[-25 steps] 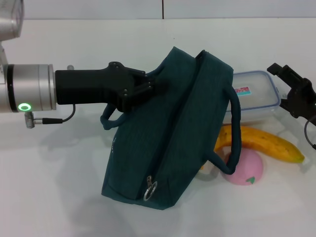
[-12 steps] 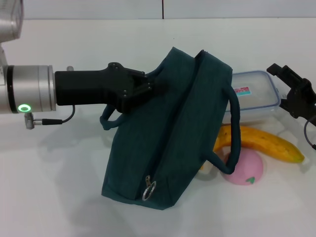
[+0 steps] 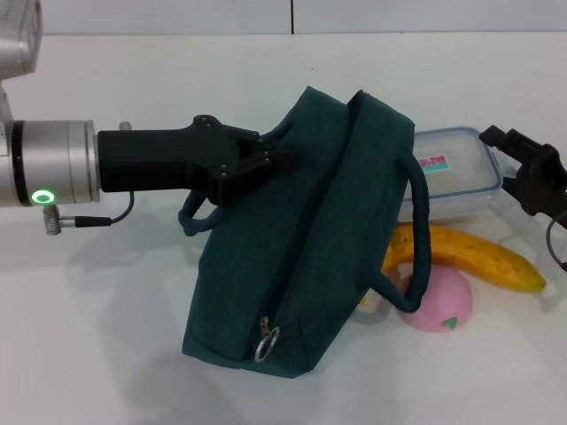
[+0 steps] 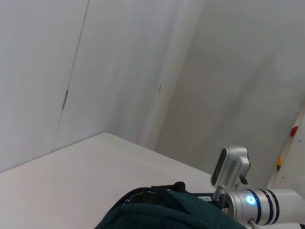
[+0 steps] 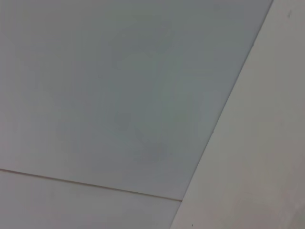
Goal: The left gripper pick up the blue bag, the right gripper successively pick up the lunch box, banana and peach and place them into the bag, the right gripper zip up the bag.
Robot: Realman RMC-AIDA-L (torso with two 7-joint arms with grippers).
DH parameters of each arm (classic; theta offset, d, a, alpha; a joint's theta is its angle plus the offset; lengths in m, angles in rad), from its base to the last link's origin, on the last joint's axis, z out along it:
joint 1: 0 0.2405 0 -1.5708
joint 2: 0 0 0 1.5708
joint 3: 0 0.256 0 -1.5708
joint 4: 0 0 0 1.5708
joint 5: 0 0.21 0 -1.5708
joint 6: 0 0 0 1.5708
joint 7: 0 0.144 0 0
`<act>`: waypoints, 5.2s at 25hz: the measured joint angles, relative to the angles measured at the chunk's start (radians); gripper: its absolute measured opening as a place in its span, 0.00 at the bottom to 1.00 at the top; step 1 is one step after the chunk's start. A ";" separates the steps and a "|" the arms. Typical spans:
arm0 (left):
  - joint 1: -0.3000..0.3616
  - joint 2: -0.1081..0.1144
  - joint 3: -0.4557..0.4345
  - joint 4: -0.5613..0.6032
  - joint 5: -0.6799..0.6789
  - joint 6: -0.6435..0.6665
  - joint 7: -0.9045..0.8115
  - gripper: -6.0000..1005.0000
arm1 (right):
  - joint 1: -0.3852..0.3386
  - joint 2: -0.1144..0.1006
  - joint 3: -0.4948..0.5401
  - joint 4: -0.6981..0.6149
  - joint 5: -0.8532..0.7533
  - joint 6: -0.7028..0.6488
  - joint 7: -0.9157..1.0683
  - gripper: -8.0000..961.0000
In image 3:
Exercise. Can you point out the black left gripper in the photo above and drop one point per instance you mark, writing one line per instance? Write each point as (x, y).
(155, 159)

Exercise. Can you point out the clear container with blue lid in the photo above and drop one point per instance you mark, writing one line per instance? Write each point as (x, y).
(460, 186)

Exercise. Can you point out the pink toy peach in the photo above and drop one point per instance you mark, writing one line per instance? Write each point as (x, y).
(447, 305)

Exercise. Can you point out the yellow banana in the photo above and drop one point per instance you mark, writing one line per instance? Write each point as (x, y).
(478, 259)

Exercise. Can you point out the dark teal fabric bag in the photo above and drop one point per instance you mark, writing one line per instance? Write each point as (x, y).
(288, 243)

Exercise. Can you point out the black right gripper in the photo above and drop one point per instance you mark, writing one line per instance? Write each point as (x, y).
(547, 181)

